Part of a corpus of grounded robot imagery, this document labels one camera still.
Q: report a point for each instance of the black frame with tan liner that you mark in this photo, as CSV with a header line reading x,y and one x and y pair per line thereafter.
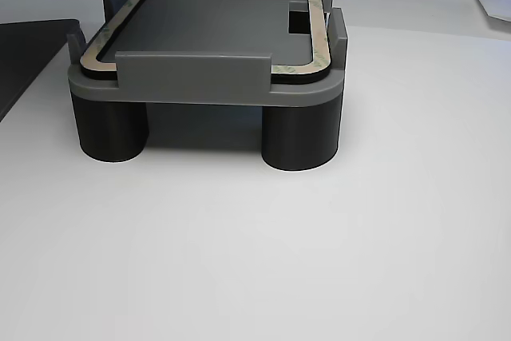
x,y
318,29

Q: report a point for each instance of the grey holder with black legs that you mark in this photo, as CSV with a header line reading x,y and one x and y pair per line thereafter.
x,y
191,73

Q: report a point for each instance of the dark grey flat plate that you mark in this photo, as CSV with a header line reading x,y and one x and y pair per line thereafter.
x,y
28,53

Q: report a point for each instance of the light grey sheet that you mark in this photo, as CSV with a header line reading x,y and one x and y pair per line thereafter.
x,y
497,3

